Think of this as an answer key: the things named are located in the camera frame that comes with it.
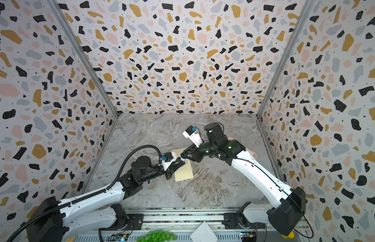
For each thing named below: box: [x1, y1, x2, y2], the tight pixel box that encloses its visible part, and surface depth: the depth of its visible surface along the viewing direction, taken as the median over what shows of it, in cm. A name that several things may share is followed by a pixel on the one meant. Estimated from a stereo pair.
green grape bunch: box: [136, 229, 177, 242], surface depth 69 cm
